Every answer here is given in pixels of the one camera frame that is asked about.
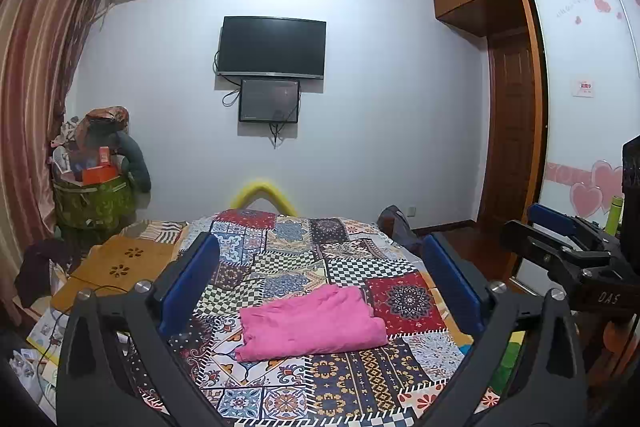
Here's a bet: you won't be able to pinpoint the black wall television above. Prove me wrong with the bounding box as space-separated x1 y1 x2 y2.
216 16 327 80

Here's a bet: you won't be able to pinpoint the small black wall monitor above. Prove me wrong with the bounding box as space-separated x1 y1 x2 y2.
238 78 301 124

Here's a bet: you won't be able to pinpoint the cartoon print bedsheet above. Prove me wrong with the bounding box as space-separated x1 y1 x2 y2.
492 329 527 400

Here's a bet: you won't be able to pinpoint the dark purple clothes pile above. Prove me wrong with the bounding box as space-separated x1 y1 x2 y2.
15 237 77 309

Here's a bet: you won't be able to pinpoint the dark grey cloth bundle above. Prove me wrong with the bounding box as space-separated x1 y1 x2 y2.
116 132 152 194

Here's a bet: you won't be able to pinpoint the papers on floor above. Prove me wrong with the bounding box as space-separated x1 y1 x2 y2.
24 306 67 370

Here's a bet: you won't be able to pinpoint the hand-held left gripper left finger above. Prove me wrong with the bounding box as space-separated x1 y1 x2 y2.
56 232 236 427

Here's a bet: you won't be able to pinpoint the black monitor cable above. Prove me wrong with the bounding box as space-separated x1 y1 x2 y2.
269 107 297 148

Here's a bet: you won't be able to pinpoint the green fabric hamper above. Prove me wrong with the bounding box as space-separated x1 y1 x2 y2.
52 169 137 233

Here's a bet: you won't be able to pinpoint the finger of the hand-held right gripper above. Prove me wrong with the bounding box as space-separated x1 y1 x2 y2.
527 203 622 254
501 219 597 289

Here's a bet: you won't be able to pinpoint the pink knitted cardigan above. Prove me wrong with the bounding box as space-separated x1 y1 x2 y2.
234 284 389 363

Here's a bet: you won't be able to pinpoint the patchwork patterned blanket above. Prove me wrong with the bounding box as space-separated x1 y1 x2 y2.
115 207 526 427

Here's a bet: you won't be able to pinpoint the brown patterned cloth bundle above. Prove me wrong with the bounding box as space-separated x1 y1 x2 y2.
74 106 131 144

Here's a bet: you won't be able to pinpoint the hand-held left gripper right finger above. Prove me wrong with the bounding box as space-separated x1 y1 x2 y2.
422 233 589 427

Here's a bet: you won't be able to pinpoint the wooden lap desk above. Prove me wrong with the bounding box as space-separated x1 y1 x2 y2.
50 234 188 313

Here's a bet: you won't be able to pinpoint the black television cable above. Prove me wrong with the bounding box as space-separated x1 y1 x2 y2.
215 51 242 108

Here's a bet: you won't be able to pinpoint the yellow foam tube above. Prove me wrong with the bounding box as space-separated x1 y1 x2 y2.
229 179 298 215

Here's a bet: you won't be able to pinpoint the black cable on lap desk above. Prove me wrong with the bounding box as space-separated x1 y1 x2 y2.
47 274 136 360

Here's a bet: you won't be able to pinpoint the orange box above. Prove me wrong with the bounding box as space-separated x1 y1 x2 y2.
81 147 122 185

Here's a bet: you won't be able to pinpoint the green bottle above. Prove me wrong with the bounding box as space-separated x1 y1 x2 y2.
606 195 625 237

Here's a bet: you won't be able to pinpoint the dark cloth on bed edge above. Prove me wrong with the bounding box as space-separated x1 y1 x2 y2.
376 205 432 254

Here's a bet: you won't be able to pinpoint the striped curtain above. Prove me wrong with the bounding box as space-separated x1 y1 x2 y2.
0 0 117 325

